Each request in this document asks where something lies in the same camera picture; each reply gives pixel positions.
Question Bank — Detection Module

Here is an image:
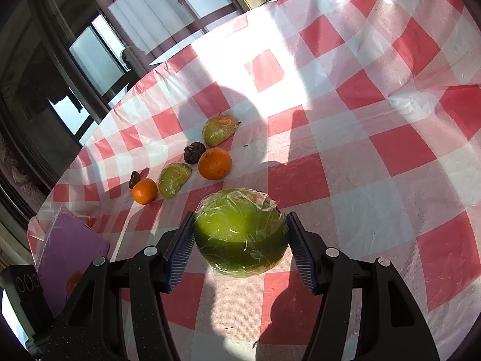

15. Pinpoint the red white checked tablecloth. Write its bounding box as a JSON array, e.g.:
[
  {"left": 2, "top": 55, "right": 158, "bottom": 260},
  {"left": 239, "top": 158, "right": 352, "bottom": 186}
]
[{"left": 27, "top": 0, "right": 481, "bottom": 361}]

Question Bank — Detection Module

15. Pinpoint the purple cardboard box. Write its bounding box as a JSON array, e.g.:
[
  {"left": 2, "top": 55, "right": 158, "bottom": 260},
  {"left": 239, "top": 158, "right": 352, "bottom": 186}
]
[{"left": 35, "top": 206, "right": 111, "bottom": 318}]

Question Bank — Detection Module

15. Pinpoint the large green citrus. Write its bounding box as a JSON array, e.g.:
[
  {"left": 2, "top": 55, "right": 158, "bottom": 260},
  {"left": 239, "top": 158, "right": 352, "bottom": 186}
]
[{"left": 193, "top": 189, "right": 289, "bottom": 279}]

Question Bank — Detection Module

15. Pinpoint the large orange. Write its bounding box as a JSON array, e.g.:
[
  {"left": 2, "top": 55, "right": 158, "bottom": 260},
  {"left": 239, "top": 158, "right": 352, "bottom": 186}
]
[{"left": 198, "top": 147, "right": 233, "bottom": 180}]

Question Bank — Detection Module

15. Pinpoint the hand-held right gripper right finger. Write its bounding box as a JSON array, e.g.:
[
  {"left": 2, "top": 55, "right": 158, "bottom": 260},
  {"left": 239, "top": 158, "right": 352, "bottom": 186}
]
[{"left": 286, "top": 211, "right": 440, "bottom": 361}]

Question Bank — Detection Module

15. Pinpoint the dark window frame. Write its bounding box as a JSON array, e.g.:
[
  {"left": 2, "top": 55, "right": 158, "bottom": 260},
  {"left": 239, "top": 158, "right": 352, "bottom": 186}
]
[{"left": 30, "top": 0, "right": 249, "bottom": 136}]

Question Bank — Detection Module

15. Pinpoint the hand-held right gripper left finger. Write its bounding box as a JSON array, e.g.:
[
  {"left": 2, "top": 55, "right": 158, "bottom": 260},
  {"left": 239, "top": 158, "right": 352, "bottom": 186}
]
[{"left": 41, "top": 211, "right": 196, "bottom": 361}]

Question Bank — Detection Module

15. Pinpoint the green pear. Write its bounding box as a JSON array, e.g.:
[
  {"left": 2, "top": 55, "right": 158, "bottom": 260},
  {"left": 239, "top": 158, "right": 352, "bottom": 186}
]
[
  {"left": 202, "top": 114, "right": 242, "bottom": 147},
  {"left": 158, "top": 162, "right": 192, "bottom": 200}
]

